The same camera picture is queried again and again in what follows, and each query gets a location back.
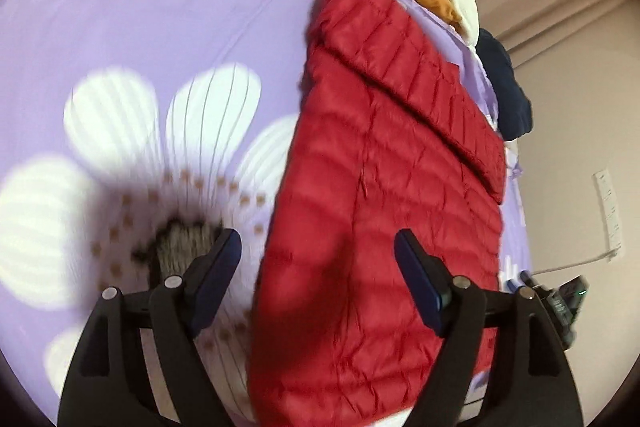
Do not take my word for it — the white power strip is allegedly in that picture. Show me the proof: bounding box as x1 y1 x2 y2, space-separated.
593 168 624 262

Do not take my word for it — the purple floral bedsheet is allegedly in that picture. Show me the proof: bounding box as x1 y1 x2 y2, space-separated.
0 0 537 427

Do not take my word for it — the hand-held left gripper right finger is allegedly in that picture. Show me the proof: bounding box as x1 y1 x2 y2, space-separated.
394 228 584 427

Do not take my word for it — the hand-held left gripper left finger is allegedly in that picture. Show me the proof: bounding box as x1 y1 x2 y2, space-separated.
57 228 243 427

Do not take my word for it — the red down jacket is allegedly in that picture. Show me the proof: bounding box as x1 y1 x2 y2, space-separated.
247 0 507 424

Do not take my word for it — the white power cable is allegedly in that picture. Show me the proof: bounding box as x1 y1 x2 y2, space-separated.
532 248 621 275

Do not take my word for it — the navy garment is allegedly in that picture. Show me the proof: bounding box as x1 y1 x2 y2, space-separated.
474 28 533 142

